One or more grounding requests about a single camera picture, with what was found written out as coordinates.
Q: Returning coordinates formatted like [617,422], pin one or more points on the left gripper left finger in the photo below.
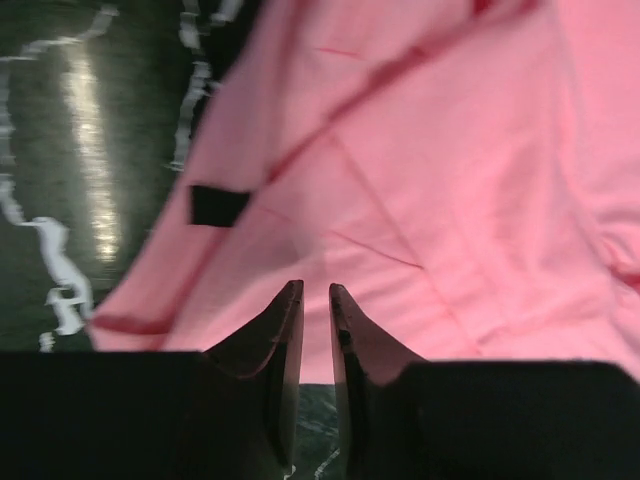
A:
[225,413]

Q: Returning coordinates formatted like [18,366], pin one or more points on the pink t-shirt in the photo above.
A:
[468,170]

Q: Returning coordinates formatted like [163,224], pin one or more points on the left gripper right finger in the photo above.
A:
[403,417]

